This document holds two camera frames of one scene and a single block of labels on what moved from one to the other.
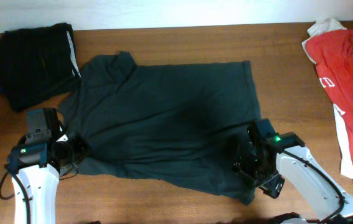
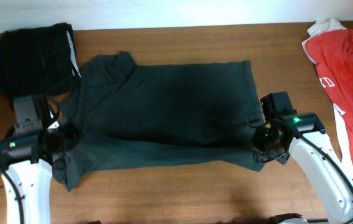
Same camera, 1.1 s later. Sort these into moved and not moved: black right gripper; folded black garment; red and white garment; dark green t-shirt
Moved: dark green t-shirt; black right gripper
Not moved: red and white garment; folded black garment
